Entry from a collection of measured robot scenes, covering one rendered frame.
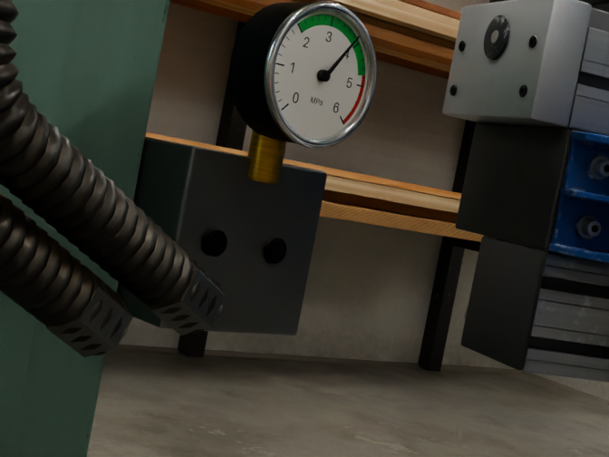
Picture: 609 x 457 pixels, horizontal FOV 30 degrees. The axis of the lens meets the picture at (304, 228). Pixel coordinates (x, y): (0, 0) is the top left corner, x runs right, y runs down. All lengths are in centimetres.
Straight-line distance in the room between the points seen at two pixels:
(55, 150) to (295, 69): 16
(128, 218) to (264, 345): 328
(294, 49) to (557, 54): 38
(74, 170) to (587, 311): 57
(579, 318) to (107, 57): 48
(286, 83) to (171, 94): 286
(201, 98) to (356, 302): 93
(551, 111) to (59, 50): 44
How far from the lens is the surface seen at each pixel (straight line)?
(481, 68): 90
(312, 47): 49
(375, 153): 380
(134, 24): 51
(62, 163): 36
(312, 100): 49
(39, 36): 49
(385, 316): 394
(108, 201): 37
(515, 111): 84
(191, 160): 49
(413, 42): 321
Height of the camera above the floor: 62
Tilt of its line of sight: 3 degrees down
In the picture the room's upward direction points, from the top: 11 degrees clockwise
